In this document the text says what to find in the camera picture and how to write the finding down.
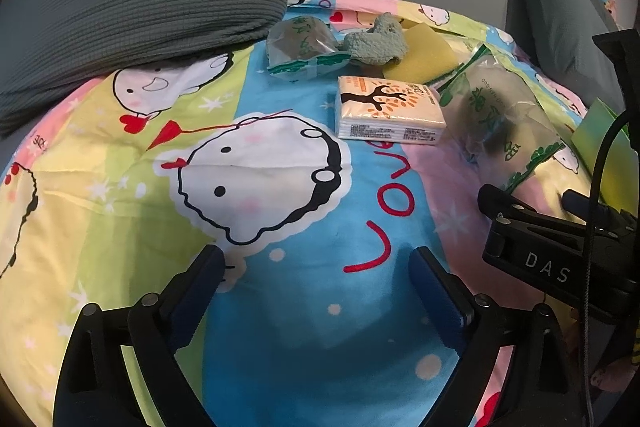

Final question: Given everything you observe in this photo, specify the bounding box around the pink soft thing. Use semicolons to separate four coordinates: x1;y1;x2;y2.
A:
592;354;640;393

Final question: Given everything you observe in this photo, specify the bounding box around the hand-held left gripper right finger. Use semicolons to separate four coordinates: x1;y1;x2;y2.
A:
409;246;588;427

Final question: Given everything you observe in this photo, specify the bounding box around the large clear plastic bag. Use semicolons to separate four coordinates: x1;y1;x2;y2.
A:
432;37;571;188

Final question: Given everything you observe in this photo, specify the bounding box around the grey sofa cushion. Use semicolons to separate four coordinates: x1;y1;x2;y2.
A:
520;0;621;108

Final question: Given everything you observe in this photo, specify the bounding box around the yellow sponge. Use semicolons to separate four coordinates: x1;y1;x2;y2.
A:
382;23;457;84

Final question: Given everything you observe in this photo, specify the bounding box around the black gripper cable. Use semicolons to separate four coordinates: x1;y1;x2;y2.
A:
580;109;632;427

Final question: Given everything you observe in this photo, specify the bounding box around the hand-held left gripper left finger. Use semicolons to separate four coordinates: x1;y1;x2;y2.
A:
52;244;227;427

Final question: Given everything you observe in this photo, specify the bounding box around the teal fuzzy cloth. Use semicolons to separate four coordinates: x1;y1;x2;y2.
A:
339;12;410;66

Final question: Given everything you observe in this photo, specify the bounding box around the small clear plastic bag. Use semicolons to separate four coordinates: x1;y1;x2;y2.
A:
266;16;351;80

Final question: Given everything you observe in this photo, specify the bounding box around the green cardboard box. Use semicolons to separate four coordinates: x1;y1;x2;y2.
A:
570;97;633;208

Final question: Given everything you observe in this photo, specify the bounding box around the tissue pack with tree print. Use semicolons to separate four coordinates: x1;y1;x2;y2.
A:
334;76;447;145

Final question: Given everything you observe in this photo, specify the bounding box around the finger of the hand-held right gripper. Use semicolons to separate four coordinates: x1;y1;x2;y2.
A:
477;183;640;308
562;189;640;233

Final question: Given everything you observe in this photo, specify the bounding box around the cartoon printed blanket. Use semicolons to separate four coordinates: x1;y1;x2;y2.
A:
0;0;640;427

